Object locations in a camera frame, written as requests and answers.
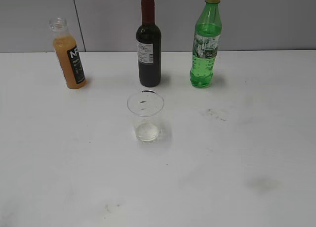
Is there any green soda bottle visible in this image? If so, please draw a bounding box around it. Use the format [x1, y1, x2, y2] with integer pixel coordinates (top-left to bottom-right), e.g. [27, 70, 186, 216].
[190, 0, 222, 88]

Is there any NFC orange juice bottle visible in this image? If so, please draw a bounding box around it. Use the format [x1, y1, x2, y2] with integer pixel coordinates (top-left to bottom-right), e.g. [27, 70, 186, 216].
[49, 17, 86, 89]

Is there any dark red wine bottle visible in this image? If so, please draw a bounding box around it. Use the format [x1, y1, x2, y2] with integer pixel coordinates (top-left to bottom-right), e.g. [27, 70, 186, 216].
[136, 0, 161, 87]

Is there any transparent plastic cup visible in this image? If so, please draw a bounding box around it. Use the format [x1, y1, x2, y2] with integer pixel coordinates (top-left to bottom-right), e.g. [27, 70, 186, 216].
[126, 90, 164, 142]

